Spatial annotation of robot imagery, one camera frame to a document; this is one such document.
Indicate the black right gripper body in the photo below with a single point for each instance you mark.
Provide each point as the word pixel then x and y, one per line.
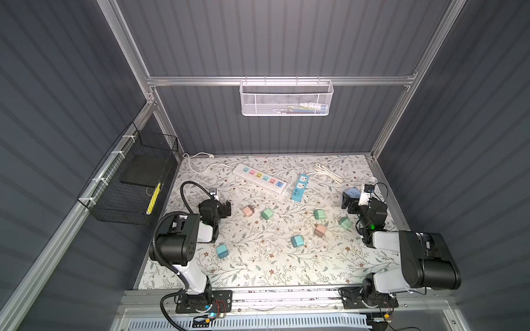
pixel 354 205

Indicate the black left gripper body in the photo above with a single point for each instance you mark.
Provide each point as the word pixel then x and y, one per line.
pixel 223 209

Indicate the pink charger plug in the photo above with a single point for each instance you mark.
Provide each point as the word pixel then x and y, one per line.
pixel 320 230
pixel 248 211

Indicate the green charger plug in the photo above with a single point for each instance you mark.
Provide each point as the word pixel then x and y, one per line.
pixel 319 214
pixel 267 214
pixel 345 223

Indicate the teal power strip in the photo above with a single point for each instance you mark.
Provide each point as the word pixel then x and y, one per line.
pixel 300 187

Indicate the teal charger plug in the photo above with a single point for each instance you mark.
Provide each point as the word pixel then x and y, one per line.
pixel 222 251
pixel 297 241

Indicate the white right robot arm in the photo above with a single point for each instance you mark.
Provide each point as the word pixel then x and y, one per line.
pixel 425 259

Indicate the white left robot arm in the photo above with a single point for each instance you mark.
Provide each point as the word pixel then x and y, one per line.
pixel 175 239

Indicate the white multicolour power strip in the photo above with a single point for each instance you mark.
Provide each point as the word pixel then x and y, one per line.
pixel 261 179

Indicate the black foam pad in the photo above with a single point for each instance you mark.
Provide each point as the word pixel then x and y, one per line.
pixel 143 171

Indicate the items in white basket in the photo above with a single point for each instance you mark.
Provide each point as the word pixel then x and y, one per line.
pixel 310 108

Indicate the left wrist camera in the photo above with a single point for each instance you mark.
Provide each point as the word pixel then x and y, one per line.
pixel 214 193

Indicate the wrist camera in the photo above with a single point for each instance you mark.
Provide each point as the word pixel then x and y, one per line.
pixel 214 193
pixel 366 194

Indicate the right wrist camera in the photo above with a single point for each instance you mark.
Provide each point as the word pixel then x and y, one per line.
pixel 366 194

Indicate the black wire mesh basket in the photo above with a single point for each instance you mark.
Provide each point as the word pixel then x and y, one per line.
pixel 109 200

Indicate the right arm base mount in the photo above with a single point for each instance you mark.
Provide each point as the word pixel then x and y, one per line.
pixel 358 297

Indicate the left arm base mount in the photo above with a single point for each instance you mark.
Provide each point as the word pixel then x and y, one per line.
pixel 217 301

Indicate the white wire mesh basket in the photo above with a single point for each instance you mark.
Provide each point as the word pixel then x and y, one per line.
pixel 260 97

